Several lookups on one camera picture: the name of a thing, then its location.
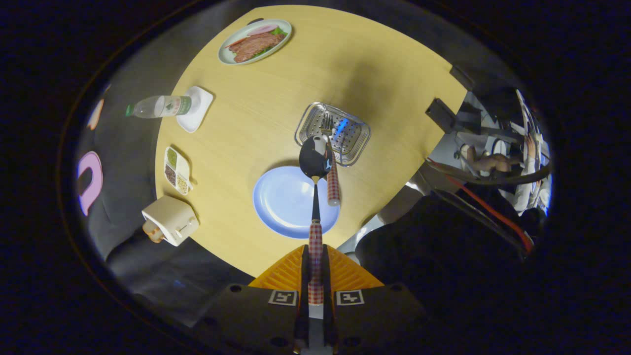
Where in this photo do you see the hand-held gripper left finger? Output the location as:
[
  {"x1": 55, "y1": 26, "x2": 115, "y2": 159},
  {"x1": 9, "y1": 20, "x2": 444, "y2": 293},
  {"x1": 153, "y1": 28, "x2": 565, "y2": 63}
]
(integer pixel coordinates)
[{"x1": 195, "y1": 244, "x2": 316, "y2": 355}]

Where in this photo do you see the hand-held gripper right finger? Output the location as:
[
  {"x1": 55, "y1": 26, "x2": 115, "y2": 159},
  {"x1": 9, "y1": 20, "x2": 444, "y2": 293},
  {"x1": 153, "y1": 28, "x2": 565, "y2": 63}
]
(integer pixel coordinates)
[{"x1": 315, "y1": 243, "x2": 429, "y2": 355}]

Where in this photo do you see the fork with red checked handle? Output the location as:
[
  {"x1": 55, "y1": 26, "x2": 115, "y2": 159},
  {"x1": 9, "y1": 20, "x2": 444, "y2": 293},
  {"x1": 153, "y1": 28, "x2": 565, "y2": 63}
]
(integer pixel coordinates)
[{"x1": 319, "y1": 113, "x2": 342, "y2": 207}]

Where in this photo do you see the spoon with red checked handle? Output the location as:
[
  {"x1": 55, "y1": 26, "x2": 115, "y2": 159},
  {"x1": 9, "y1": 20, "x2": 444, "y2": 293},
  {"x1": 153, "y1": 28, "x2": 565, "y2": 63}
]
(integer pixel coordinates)
[{"x1": 299, "y1": 136, "x2": 334, "y2": 321}]

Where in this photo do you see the blue round plate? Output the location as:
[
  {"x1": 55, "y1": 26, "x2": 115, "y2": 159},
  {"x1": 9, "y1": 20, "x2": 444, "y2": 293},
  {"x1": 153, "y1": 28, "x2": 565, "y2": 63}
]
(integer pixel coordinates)
[{"x1": 252, "y1": 166, "x2": 341, "y2": 240}]

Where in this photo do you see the person's dark clothing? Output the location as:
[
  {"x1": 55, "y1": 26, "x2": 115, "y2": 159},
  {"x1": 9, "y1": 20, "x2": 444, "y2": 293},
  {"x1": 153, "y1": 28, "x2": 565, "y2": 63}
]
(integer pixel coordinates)
[{"x1": 355, "y1": 190, "x2": 535, "y2": 321}]

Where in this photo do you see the cream white toaster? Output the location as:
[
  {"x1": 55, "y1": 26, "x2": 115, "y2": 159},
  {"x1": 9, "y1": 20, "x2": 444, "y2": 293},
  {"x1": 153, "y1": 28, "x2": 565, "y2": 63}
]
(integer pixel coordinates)
[{"x1": 141, "y1": 195, "x2": 200, "y2": 247}]

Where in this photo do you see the white divided dish of grains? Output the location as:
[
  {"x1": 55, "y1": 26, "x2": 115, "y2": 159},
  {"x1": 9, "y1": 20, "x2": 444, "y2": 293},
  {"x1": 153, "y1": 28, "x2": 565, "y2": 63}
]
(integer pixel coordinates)
[{"x1": 164, "y1": 146, "x2": 194, "y2": 196}]

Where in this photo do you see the white square dish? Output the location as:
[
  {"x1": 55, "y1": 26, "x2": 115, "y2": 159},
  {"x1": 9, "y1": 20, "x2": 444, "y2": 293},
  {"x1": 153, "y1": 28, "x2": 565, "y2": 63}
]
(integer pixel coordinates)
[{"x1": 176, "y1": 86, "x2": 214, "y2": 134}]

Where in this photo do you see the black table clamp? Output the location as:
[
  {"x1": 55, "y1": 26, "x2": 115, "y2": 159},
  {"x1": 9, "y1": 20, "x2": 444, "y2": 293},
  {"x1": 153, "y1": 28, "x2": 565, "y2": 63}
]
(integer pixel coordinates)
[{"x1": 425, "y1": 98, "x2": 458, "y2": 134}]

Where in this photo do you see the clear bottle with green label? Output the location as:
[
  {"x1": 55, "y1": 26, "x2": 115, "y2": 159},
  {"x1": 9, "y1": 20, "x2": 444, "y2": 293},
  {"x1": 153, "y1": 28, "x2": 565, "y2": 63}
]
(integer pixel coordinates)
[{"x1": 125, "y1": 95, "x2": 194, "y2": 119}]

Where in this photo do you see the white plate with sliced meat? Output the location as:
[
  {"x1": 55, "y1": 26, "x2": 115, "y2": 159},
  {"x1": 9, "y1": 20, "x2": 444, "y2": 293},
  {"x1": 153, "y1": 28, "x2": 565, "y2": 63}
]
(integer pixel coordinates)
[{"x1": 218, "y1": 19, "x2": 293, "y2": 66}]

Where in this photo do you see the metal wire cutlery rack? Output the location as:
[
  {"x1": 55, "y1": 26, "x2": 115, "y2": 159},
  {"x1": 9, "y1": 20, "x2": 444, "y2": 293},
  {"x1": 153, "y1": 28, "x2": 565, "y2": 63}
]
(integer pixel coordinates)
[{"x1": 295, "y1": 102, "x2": 371, "y2": 167}]

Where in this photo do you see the red cable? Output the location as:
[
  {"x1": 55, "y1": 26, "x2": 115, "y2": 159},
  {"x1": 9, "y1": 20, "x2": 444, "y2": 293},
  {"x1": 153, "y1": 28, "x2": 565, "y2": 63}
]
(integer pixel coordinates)
[{"x1": 426, "y1": 158, "x2": 536, "y2": 253}]

